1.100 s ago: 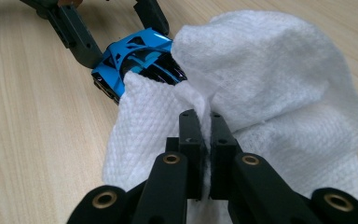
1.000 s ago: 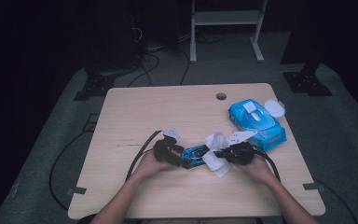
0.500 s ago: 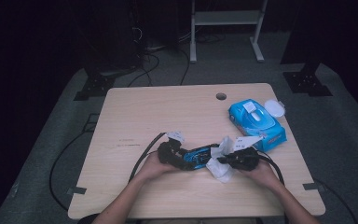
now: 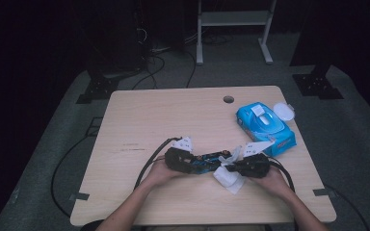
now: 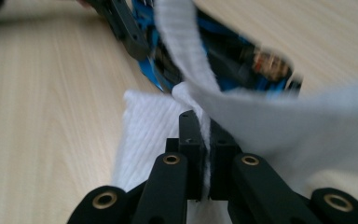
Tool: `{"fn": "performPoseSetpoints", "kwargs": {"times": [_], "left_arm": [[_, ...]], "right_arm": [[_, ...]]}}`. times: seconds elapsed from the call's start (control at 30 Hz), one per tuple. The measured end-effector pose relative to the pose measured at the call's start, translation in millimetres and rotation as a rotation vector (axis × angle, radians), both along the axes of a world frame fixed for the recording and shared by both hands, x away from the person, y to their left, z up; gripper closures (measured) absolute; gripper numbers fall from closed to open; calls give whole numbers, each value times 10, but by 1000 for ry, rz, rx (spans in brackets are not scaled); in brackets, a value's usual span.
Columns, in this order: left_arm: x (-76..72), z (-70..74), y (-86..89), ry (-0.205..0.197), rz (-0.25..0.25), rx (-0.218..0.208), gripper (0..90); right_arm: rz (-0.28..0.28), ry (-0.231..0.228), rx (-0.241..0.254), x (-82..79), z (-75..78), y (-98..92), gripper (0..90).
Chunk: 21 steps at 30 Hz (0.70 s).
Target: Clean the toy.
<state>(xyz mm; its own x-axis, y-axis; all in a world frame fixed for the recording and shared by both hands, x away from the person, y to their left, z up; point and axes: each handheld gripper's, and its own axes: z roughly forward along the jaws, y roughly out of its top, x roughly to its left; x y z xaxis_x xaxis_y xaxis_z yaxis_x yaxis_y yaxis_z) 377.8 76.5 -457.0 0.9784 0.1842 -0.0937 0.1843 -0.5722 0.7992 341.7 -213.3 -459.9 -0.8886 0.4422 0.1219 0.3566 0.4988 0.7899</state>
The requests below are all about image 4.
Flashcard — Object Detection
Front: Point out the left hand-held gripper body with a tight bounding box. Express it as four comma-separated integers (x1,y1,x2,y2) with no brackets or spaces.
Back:
164,136,196,175

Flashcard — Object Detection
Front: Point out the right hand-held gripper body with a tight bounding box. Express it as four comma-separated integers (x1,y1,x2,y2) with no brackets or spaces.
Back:
236,140,277,180

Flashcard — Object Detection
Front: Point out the white wet wipe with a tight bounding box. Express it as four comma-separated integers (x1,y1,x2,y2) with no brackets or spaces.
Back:
212,145,248,196

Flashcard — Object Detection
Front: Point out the blue toy car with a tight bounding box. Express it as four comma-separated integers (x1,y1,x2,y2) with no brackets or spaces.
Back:
191,149,233,175

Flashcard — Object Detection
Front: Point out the blue wet wipes pack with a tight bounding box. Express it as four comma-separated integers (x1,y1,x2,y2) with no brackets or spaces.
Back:
235,101,298,159

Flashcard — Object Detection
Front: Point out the person's left hand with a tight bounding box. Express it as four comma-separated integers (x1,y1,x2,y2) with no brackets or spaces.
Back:
142,156,188,191

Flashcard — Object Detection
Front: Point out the person's right hand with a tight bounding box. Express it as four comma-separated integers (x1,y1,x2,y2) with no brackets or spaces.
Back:
251,166,296,202

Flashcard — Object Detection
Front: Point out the grey tape strip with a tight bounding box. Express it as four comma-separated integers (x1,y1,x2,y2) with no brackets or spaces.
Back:
312,188,337,197
68,192,91,202

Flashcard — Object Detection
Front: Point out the black stand base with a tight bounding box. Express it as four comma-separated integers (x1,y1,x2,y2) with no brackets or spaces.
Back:
291,65,345,101
75,74,120,105

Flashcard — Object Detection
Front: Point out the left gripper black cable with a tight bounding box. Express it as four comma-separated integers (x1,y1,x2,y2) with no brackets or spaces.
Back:
133,136,183,191

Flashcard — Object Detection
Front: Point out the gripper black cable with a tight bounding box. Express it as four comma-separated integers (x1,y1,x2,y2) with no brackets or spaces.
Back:
133,136,183,191
267,159,297,194

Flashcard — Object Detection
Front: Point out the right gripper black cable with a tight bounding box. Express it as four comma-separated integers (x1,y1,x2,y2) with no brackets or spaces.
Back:
267,159,297,194

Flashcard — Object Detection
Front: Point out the black background cable loop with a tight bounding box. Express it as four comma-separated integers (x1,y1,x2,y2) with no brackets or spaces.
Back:
131,54,167,90

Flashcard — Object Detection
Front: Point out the black floor cable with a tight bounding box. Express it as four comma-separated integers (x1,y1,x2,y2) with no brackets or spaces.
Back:
50,134,94,219
323,183,370,231

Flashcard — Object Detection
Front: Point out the white metal stand frame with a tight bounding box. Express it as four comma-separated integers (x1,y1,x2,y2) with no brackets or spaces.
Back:
196,0,278,66

